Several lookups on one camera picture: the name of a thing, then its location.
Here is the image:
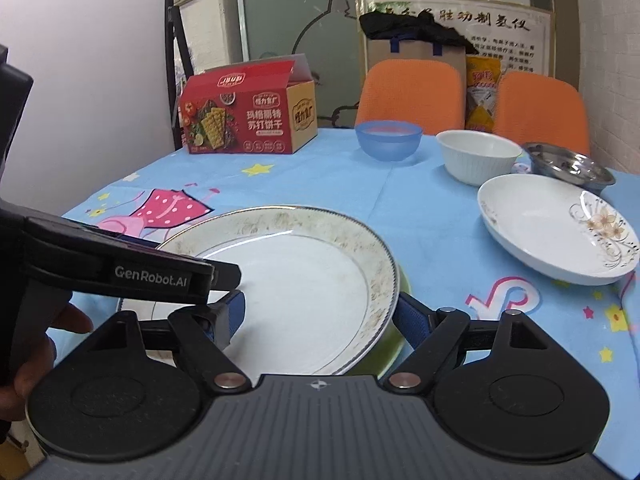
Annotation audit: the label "yellow snack bag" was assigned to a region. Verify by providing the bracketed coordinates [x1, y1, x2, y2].
[465, 55, 503, 132]

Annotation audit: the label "wall poster with text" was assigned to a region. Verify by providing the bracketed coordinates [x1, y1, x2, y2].
[355, 0, 556, 81]

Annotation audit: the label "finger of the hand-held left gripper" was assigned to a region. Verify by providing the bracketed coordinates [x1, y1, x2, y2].
[209, 261, 243, 294]

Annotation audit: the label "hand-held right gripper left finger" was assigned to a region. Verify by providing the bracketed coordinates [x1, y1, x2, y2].
[92, 289, 253, 393]

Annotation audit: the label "stainless steel bowl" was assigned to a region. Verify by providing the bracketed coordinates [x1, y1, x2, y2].
[521, 141, 617, 195]

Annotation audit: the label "white ribbed bowl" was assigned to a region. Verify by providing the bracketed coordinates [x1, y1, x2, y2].
[436, 130, 523, 187]

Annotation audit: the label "person's left hand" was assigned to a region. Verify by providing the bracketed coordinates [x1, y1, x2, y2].
[0, 304, 94, 423]

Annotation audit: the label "blue translucent bowl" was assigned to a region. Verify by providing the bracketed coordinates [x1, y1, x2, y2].
[355, 120, 424, 162]

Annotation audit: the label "black metal rack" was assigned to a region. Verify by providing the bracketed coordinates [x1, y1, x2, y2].
[164, 0, 195, 151]

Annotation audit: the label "orange chair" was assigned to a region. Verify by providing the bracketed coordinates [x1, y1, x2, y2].
[492, 71, 591, 158]
[355, 58, 466, 136]

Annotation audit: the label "white floral plate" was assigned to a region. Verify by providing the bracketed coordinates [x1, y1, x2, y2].
[476, 174, 640, 287]

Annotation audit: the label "red cracker box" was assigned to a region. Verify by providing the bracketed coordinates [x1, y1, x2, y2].
[179, 53, 319, 156]

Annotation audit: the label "large white gold-rimmed plate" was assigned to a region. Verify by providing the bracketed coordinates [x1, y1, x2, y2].
[116, 205, 401, 377]

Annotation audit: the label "black cloth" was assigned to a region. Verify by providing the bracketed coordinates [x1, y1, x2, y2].
[359, 10, 480, 56]

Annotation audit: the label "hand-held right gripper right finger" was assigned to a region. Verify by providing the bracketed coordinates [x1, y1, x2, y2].
[382, 291, 551, 392]

